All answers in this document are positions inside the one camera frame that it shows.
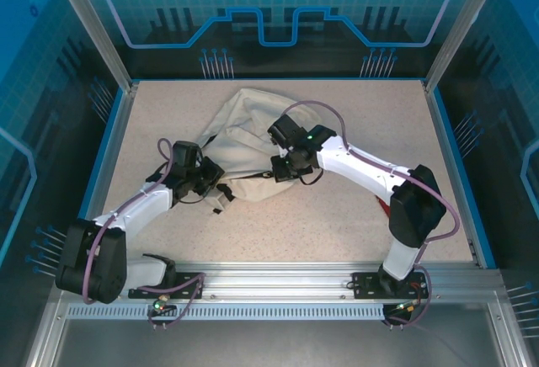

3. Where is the cream canvas backpack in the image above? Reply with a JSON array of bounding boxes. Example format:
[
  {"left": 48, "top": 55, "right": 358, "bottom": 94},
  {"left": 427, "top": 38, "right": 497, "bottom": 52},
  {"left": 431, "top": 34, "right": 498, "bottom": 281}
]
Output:
[{"left": 197, "top": 88, "right": 305, "bottom": 215}]

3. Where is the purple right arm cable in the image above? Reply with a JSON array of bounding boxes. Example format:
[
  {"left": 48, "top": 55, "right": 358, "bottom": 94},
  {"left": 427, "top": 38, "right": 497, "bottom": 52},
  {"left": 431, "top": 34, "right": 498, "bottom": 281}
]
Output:
[{"left": 280, "top": 99, "right": 461, "bottom": 328}]

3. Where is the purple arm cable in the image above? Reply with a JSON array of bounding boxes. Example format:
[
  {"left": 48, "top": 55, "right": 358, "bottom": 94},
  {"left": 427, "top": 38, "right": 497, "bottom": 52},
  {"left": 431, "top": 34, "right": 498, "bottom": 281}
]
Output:
[
  {"left": 280, "top": 99, "right": 461, "bottom": 328},
  {"left": 82, "top": 137, "right": 207, "bottom": 331}
]

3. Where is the aluminium table side rail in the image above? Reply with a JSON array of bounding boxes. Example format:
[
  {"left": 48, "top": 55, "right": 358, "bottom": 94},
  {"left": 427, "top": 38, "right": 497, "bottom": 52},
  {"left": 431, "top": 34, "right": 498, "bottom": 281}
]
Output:
[
  {"left": 423, "top": 82, "right": 483, "bottom": 267},
  {"left": 69, "top": 82, "right": 140, "bottom": 269}
]

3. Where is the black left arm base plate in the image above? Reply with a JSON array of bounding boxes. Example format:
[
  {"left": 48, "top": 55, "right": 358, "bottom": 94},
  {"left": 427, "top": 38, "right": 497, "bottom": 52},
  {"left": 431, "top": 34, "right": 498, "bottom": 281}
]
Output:
[{"left": 128, "top": 272, "right": 207, "bottom": 300}]

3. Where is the long aluminium mounting rail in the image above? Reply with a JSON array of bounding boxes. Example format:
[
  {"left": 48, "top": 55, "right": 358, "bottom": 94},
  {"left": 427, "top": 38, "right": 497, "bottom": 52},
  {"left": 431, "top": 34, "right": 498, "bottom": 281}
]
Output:
[{"left": 54, "top": 262, "right": 504, "bottom": 306}]

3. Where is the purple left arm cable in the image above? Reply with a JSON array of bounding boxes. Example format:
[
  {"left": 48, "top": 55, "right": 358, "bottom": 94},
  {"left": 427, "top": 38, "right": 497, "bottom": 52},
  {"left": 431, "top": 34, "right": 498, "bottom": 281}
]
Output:
[{"left": 82, "top": 137, "right": 207, "bottom": 331}]

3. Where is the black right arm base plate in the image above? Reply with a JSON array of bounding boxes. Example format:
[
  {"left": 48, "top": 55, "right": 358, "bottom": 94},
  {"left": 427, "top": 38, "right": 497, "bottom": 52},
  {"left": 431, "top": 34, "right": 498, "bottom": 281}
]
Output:
[{"left": 352, "top": 272, "right": 435, "bottom": 300}]

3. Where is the slotted grey cable duct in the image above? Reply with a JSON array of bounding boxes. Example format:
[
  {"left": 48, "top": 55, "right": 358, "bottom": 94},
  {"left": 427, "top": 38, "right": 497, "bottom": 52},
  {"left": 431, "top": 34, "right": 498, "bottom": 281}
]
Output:
[{"left": 66, "top": 304, "right": 387, "bottom": 322}]

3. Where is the aluminium frame post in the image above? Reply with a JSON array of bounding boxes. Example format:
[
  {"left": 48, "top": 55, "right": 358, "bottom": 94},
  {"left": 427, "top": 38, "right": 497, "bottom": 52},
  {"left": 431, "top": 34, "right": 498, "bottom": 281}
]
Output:
[
  {"left": 45, "top": 0, "right": 140, "bottom": 93},
  {"left": 423, "top": 0, "right": 509, "bottom": 94}
]

